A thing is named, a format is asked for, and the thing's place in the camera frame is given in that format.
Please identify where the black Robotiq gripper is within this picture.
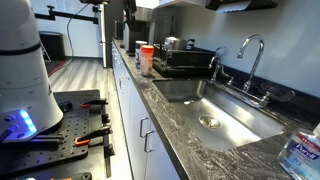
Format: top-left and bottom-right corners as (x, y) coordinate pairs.
(122, 0), (138, 22)

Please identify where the orange lid creamer bottle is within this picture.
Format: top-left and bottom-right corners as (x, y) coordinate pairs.
(139, 44), (155, 77)

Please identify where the black dish rack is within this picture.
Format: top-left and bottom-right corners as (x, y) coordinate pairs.
(152, 43), (218, 78)

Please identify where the clear Purell sanitizer bottle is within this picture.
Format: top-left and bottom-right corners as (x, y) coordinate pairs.
(276, 122), (320, 180)

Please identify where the tall dark refrigerator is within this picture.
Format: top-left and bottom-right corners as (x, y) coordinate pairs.
(98, 0), (125, 69)

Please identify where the black coffee maker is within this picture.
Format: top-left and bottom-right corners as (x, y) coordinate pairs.
(122, 6), (156, 56)

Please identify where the stainless steel cup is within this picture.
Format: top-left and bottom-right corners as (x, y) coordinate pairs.
(164, 36), (188, 52)

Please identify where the black trash bin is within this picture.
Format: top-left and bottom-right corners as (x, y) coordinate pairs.
(38, 30), (67, 62)

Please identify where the black orange bar clamp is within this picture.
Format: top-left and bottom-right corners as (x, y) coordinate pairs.
(73, 124), (114, 148)
(79, 98), (108, 109)

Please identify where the small chrome side faucet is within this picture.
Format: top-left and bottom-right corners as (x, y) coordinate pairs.
(209, 46), (226, 83)

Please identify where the white base cabinet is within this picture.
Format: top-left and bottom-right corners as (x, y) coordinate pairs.
(111, 40), (181, 180)

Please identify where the black paper towel dispenser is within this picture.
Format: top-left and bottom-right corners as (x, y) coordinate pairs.
(205, 0), (279, 14)

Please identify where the tall chrome gooseneck faucet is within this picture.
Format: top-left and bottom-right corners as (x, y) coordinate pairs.
(236, 33), (266, 94)

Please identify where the metal sink drain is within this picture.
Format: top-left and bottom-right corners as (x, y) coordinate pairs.
(198, 114), (223, 130)

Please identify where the stainless steel sink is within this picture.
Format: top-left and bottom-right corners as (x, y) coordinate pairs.
(152, 78), (289, 153)

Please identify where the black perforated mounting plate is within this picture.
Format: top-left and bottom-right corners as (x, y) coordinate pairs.
(0, 101), (93, 178)

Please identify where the black stereo camera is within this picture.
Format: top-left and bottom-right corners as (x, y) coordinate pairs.
(79, 0), (111, 5)

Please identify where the white wall cabinet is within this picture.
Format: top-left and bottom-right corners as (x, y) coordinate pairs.
(159, 0), (208, 10)

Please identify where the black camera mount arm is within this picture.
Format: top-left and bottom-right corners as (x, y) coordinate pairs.
(34, 4), (100, 25)

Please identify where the black camera cable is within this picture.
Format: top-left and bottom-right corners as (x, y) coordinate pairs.
(65, 2), (91, 63)

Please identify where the silver cabinet door handle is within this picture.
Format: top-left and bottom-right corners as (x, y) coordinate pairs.
(143, 130), (156, 154)
(139, 116), (152, 139)

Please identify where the chrome faucet lever handle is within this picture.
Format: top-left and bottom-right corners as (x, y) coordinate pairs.
(219, 65), (235, 86)
(259, 88), (296, 108)

